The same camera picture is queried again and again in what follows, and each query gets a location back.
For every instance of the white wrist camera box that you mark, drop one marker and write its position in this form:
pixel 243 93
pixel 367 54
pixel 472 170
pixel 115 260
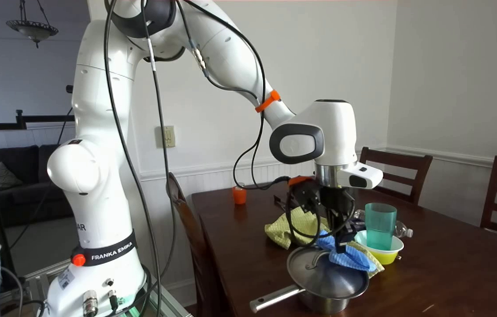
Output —
pixel 365 176

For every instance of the metal robot base platform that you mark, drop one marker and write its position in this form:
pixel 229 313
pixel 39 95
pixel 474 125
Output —
pixel 166 301

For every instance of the teal plastic cup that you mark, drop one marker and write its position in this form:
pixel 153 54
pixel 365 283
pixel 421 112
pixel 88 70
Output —
pixel 381 225

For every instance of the grey sofa cushion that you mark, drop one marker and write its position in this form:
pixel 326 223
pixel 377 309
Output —
pixel 2 176

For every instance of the cream wall switch plate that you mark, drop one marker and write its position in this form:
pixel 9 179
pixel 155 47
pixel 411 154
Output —
pixel 166 135

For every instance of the black horizontal bar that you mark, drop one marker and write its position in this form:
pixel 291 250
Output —
pixel 2 123

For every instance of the steel pot lid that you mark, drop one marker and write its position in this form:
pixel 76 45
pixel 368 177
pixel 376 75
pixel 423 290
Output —
pixel 324 280

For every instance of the hanging ceiling lamp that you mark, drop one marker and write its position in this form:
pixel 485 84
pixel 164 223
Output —
pixel 32 28

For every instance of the yellow bowl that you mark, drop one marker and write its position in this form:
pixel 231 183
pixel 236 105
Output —
pixel 386 255

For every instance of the small orange bottle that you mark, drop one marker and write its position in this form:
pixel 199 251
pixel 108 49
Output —
pixel 240 195

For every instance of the dark sofa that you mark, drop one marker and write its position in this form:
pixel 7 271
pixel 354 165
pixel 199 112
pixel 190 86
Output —
pixel 19 202

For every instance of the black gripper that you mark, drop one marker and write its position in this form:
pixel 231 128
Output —
pixel 321 199

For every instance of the black camera on stand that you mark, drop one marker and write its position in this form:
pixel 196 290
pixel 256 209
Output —
pixel 69 88

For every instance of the green cloth towel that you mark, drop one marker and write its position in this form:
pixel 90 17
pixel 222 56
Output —
pixel 277 230

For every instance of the blue cloth towel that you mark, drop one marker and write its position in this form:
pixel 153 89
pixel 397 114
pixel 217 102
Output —
pixel 351 257

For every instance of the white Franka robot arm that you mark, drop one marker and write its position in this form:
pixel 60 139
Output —
pixel 101 176

